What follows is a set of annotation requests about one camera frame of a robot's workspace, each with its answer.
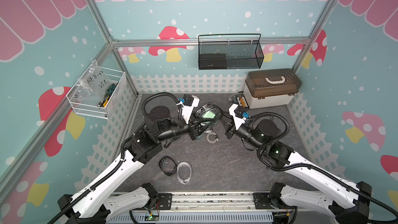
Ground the clear labelled plastic bag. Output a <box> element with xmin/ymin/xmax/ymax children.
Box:
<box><xmin>75</xmin><ymin>62</ymin><xmax>113</xmax><ymax>100</ymax></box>

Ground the black box in basket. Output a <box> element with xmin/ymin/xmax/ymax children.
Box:
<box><xmin>198</xmin><ymin>54</ymin><xmax>227</xmax><ymax>70</ymax></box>

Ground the green tool in basket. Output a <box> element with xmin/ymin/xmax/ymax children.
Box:
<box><xmin>97</xmin><ymin>84</ymin><xmax>117</xmax><ymax>108</ymax></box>

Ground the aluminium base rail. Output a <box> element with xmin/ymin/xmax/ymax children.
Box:
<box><xmin>108</xmin><ymin>191</ymin><xmax>298</xmax><ymax>224</ymax></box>

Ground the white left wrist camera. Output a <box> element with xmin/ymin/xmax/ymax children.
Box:
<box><xmin>177</xmin><ymin>94</ymin><xmax>200</xmax><ymax>124</ymax></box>

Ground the brown lid storage box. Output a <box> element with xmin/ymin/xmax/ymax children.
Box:
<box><xmin>244</xmin><ymin>68</ymin><xmax>302</xmax><ymax>109</ymax></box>

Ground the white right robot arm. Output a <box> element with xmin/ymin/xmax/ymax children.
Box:
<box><xmin>221</xmin><ymin>112</ymin><xmax>372</xmax><ymax>224</ymax></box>

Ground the green wall charger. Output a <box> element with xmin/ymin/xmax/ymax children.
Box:
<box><xmin>201</xmin><ymin>110</ymin><xmax>216</xmax><ymax>119</ymax></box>

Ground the black yellow battery charger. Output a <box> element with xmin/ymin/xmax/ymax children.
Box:
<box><xmin>235</xmin><ymin>95</ymin><xmax>250</xmax><ymax>109</ymax></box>

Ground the black wire mesh wall basket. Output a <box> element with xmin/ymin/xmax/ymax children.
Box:
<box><xmin>198</xmin><ymin>33</ymin><xmax>264</xmax><ymax>69</ymax></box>

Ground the white wire wall basket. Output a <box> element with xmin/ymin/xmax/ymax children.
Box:
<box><xmin>66</xmin><ymin>61</ymin><xmax>126</xmax><ymax>119</ymax></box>

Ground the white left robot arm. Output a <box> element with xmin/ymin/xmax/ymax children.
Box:
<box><xmin>50</xmin><ymin>103</ymin><xmax>218</xmax><ymax>224</ymax></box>

